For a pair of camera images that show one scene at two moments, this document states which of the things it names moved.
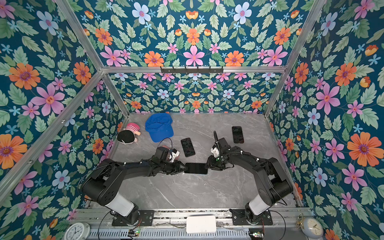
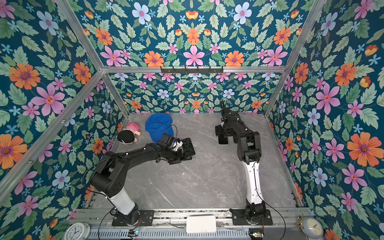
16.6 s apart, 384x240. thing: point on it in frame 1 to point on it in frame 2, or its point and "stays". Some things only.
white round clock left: [77, 231] stays
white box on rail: [201, 224] stays
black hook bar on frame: [210, 70] stays
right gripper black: [211, 163] to [219, 131]
